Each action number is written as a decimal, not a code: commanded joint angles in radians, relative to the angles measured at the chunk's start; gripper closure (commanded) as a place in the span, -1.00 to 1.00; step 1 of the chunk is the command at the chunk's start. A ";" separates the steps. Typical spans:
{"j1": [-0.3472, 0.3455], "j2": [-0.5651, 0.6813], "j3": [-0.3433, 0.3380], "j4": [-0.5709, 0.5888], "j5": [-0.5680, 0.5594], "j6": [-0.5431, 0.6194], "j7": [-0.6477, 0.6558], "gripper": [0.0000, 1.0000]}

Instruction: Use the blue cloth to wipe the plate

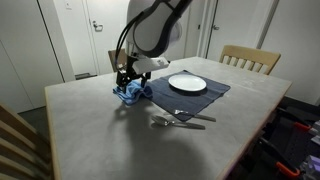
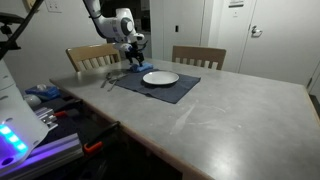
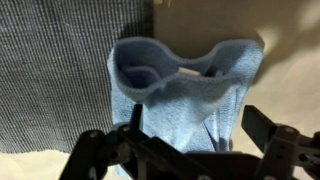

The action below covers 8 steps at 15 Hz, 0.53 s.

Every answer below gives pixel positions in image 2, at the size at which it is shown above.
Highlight white round object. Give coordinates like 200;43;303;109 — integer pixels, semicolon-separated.
22;94;43;108

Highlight silver metal bracket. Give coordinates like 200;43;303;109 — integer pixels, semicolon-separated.
33;106;60;132

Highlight aluminium profile rail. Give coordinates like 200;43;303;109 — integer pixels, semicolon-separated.
0;132;84;180

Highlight silver fork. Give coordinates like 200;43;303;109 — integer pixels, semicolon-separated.
107;74;129;92

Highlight silver lever door handle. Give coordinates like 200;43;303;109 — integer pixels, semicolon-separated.
250;25;263;38

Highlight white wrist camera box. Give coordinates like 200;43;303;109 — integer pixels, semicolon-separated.
112;42;133;53

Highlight white closet door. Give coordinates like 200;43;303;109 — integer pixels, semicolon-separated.
149;0;205;63

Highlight dark blue placemat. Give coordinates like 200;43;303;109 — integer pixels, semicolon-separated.
112;68;202;105

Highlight silver spoon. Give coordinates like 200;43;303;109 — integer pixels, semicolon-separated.
100;72;113;89

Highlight blue tissue box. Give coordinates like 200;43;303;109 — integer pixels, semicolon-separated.
24;83;62;101

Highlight black clamp orange handle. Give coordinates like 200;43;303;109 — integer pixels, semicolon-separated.
82;120;122;155
53;98;84;119

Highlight black camera on stand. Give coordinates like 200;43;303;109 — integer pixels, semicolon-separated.
0;12;22;52

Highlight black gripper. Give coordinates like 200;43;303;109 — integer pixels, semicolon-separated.
127;42;147;67

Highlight beige wall thermostat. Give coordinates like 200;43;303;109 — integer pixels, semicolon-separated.
22;0;38;12

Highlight light wooden slat-back chair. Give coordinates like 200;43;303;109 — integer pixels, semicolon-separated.
171;45;227;71
65;42;122;73

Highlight white round plate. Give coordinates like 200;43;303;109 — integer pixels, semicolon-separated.
142;70;180;86

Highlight white robot base blue lights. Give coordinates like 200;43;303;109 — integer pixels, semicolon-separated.
0;58;50;175

